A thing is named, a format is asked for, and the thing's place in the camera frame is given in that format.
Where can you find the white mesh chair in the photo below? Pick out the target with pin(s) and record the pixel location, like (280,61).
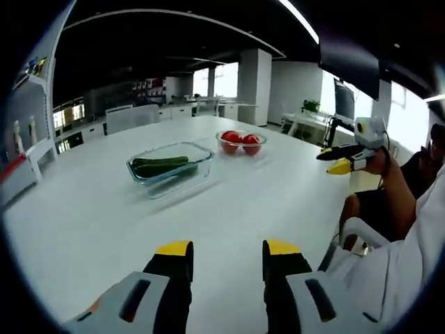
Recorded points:
(130,118)

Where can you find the red tomato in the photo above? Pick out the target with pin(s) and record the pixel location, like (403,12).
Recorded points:
(251,142)
(231,139)

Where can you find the green potted plant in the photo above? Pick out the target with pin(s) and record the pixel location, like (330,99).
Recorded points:
(311,106)

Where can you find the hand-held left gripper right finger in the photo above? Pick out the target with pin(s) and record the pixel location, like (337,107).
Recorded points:
(283,275)

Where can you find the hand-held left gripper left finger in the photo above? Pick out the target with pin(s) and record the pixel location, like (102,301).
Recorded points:
(174,278)

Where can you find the person's right hand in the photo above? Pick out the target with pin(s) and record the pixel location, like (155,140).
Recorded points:
(379,163)

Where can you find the person in white shirt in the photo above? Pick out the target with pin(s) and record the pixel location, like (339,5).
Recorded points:
(400,271)

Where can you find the person's leg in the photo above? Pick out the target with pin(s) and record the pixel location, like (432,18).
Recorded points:
(349,212)

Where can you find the white monitor desk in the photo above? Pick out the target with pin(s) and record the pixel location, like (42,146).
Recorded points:
(306,120)

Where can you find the dark hanging screen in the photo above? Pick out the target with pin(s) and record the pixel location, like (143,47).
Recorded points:
(351,69)

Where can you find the ceiling light strip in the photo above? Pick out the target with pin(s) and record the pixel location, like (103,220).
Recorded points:
(300,19)

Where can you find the rectangular glass storage container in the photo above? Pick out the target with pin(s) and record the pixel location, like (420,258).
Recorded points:
(174,188)

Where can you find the black computer monitor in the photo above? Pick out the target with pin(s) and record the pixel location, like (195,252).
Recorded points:
(344,101)

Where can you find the white table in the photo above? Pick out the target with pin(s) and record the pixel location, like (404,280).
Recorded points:
(226,215)

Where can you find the white chair armrest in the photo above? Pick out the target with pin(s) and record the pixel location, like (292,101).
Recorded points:
(365,231)

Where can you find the red and white background shelf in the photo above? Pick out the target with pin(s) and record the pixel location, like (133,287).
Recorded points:
(149,87)

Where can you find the dark green cucumber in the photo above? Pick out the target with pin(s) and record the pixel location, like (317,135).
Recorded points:
(161,161)
(163,170)

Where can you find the row of white cabinets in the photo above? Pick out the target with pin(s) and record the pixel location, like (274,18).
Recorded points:
(177,111)

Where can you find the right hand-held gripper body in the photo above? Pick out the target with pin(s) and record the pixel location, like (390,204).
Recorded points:
(373,132)

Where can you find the row of snack packets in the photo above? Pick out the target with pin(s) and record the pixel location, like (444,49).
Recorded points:
(34,67)

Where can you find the white drink bottle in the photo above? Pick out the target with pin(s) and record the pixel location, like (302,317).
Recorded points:
(32,129)

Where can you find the white display shelf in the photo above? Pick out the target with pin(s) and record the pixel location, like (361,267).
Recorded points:
(38,121)

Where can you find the round glass bowl storage container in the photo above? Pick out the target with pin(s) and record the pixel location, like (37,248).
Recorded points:
(241,153)

